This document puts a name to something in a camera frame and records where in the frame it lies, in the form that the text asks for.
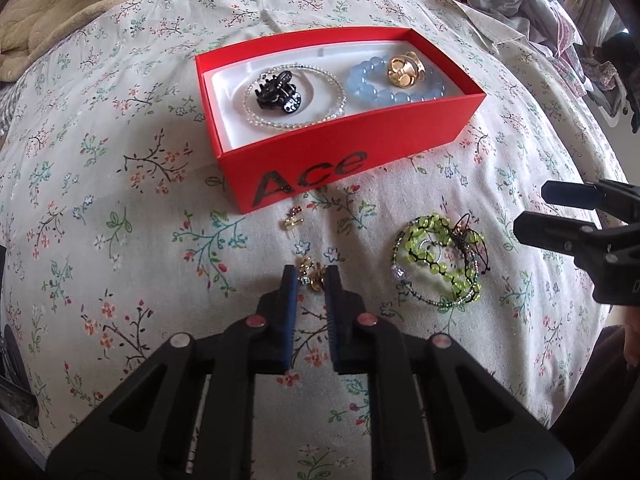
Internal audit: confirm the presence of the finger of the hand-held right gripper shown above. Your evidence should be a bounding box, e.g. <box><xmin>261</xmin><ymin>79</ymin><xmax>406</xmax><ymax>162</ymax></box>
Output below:
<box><xmin>513</xmin><ymin>211</ymin><xmax>622</xmax><ymax>268</ymax></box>
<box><xmin>541</xmin><ymin>179</ymin><xmax>640</xmax><ymax>222</ymax></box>

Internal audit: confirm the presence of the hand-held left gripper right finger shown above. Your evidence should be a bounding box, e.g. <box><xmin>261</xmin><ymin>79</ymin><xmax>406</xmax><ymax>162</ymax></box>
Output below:
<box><xmin>324</xmin><ymin>265</ymin><xmax>574</xmax><ymax>480</ymax></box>

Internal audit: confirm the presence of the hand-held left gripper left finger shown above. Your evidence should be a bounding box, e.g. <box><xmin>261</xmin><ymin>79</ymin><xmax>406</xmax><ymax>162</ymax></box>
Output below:
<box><xmin>44</xmin><ymin>265</ymin><xmax>301</xmax><ymax>480</ymax></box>

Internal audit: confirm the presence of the gold flower earring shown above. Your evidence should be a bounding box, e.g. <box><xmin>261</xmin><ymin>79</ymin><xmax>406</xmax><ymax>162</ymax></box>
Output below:
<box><xmin>297</xmin><ymin>256</ymin><xmax>328</xmax><ymax>292</ymax></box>

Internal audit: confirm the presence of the dark small-bead bracelet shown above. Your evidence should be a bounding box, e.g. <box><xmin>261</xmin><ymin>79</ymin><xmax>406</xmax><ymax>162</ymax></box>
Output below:
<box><xmin>391</xmin><ymin>230</ymin><xmax>485</xmax><ymax>307</ymax></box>

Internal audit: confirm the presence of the green bead bracelet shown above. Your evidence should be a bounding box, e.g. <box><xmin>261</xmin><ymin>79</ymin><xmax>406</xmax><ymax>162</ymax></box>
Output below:
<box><xmin>397</xmin><ymin>213</ymin><xmax>487</xmax><ymax>307</ymax></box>

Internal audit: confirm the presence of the red cardboard box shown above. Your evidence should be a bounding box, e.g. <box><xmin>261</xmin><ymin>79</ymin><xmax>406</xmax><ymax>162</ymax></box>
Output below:
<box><xmin>194</xmin><ymin>26</ymin><xmax>487</xmax><ymax>215</ymax></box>

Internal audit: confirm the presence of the pink floral cloth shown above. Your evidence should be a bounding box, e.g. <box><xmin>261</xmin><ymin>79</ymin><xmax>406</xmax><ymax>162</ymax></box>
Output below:
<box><xmin>555</xmin><ymin>10</ymin><xmax>623</xmax><ymax>113</ymax></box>

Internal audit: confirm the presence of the grey crumpled clothes pile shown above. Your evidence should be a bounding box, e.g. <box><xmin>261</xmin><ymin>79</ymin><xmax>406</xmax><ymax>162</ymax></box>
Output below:
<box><xmin>452</xmin><ymin>0</ymin><xmax>587</xmax><ymax>57</ymax></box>

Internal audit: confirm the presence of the gold hair claw clip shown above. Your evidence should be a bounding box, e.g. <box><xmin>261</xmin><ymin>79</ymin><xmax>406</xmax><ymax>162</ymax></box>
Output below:
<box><xmin>385</xmin><ymin>53</ymin><xmax>426</xmax><ymax>89</ymax></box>

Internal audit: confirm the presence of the black hair claw clip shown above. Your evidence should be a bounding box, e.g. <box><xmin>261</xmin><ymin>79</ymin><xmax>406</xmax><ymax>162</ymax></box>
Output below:
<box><xmin>251</xmin><ymin>69</ymin><xmax>304</xmax><ymax>114</ymax></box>

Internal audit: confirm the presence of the beige fleece garment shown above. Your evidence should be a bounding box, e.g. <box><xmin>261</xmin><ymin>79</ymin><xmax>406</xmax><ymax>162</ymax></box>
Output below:
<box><xmin>0</xmin><ymin>0</ymin><xmax>152</xmax><ymax>83</ymax></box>

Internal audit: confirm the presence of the clear bead bracelet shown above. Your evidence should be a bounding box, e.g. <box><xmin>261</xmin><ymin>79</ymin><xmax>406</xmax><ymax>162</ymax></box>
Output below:
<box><xmin>244</xmin><ymin>65</ymin><xmax>348</xmax><ymax>129</ymax></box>

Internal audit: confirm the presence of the light blue bead bracelet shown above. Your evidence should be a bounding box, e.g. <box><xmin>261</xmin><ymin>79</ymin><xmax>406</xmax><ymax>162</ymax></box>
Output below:
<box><xmin>347</xmin><ymin>55</ymin><xmax>446</xmax><ymax>104</ymax></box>

